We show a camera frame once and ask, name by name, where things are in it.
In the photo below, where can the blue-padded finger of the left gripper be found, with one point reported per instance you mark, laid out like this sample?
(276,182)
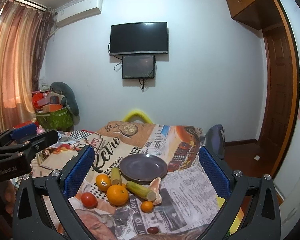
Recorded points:
(24,131)

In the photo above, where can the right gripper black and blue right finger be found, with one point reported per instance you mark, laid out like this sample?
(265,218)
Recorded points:
(262,219)

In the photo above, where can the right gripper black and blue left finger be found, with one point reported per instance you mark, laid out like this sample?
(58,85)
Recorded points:
(31,219)

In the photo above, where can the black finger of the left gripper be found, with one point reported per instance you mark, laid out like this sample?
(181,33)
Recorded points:
(12,143)

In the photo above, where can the red tomato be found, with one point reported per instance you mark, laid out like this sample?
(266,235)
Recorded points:
(89,200)

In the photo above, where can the large orange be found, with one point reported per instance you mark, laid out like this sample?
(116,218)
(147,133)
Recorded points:
(117,195)

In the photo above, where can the long green sugarcane piece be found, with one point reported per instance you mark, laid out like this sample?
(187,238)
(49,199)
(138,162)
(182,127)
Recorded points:
(141,191)

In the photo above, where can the small mandarin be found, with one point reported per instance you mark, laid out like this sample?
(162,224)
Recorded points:
(147,207)

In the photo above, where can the pink toy figure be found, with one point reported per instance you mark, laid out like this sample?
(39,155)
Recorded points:
(40,130)

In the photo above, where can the red gift box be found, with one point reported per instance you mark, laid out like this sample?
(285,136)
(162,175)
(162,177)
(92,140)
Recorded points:
(26,124)

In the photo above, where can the green storage box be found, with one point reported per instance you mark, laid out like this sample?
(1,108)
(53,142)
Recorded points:
(60,120)

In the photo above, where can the grey plush toy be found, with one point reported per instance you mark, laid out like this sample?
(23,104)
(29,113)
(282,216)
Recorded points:
(67,96)

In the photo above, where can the orange with sticker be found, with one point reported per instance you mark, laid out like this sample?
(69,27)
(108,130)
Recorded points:
(103,182)

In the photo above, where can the dark blue backpack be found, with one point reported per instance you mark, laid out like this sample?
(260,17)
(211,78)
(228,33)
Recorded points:
(215,141)

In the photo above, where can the orange pink curtain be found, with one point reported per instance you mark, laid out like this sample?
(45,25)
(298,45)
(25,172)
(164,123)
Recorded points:
(24,33)

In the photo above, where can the yellow curved foam object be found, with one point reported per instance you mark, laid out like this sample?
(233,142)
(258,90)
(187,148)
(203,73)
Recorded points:
(137,114)

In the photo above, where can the newspaper print bed blanket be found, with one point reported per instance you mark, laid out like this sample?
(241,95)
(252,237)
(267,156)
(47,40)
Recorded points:
(189,201)

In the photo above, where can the dark round plate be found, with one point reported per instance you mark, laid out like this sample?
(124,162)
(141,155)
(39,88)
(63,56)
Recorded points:
(143,167)

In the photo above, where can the small dark red fruit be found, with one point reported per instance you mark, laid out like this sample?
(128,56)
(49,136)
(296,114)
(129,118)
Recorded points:
(153,230)

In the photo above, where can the white air conditioner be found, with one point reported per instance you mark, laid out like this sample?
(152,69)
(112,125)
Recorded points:
(78,11)

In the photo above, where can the brown wooden wardrobe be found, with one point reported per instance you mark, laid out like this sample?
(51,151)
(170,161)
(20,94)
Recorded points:
(282,74)

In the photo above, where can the large black wall television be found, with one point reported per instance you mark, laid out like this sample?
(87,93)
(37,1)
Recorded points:
(139,38)

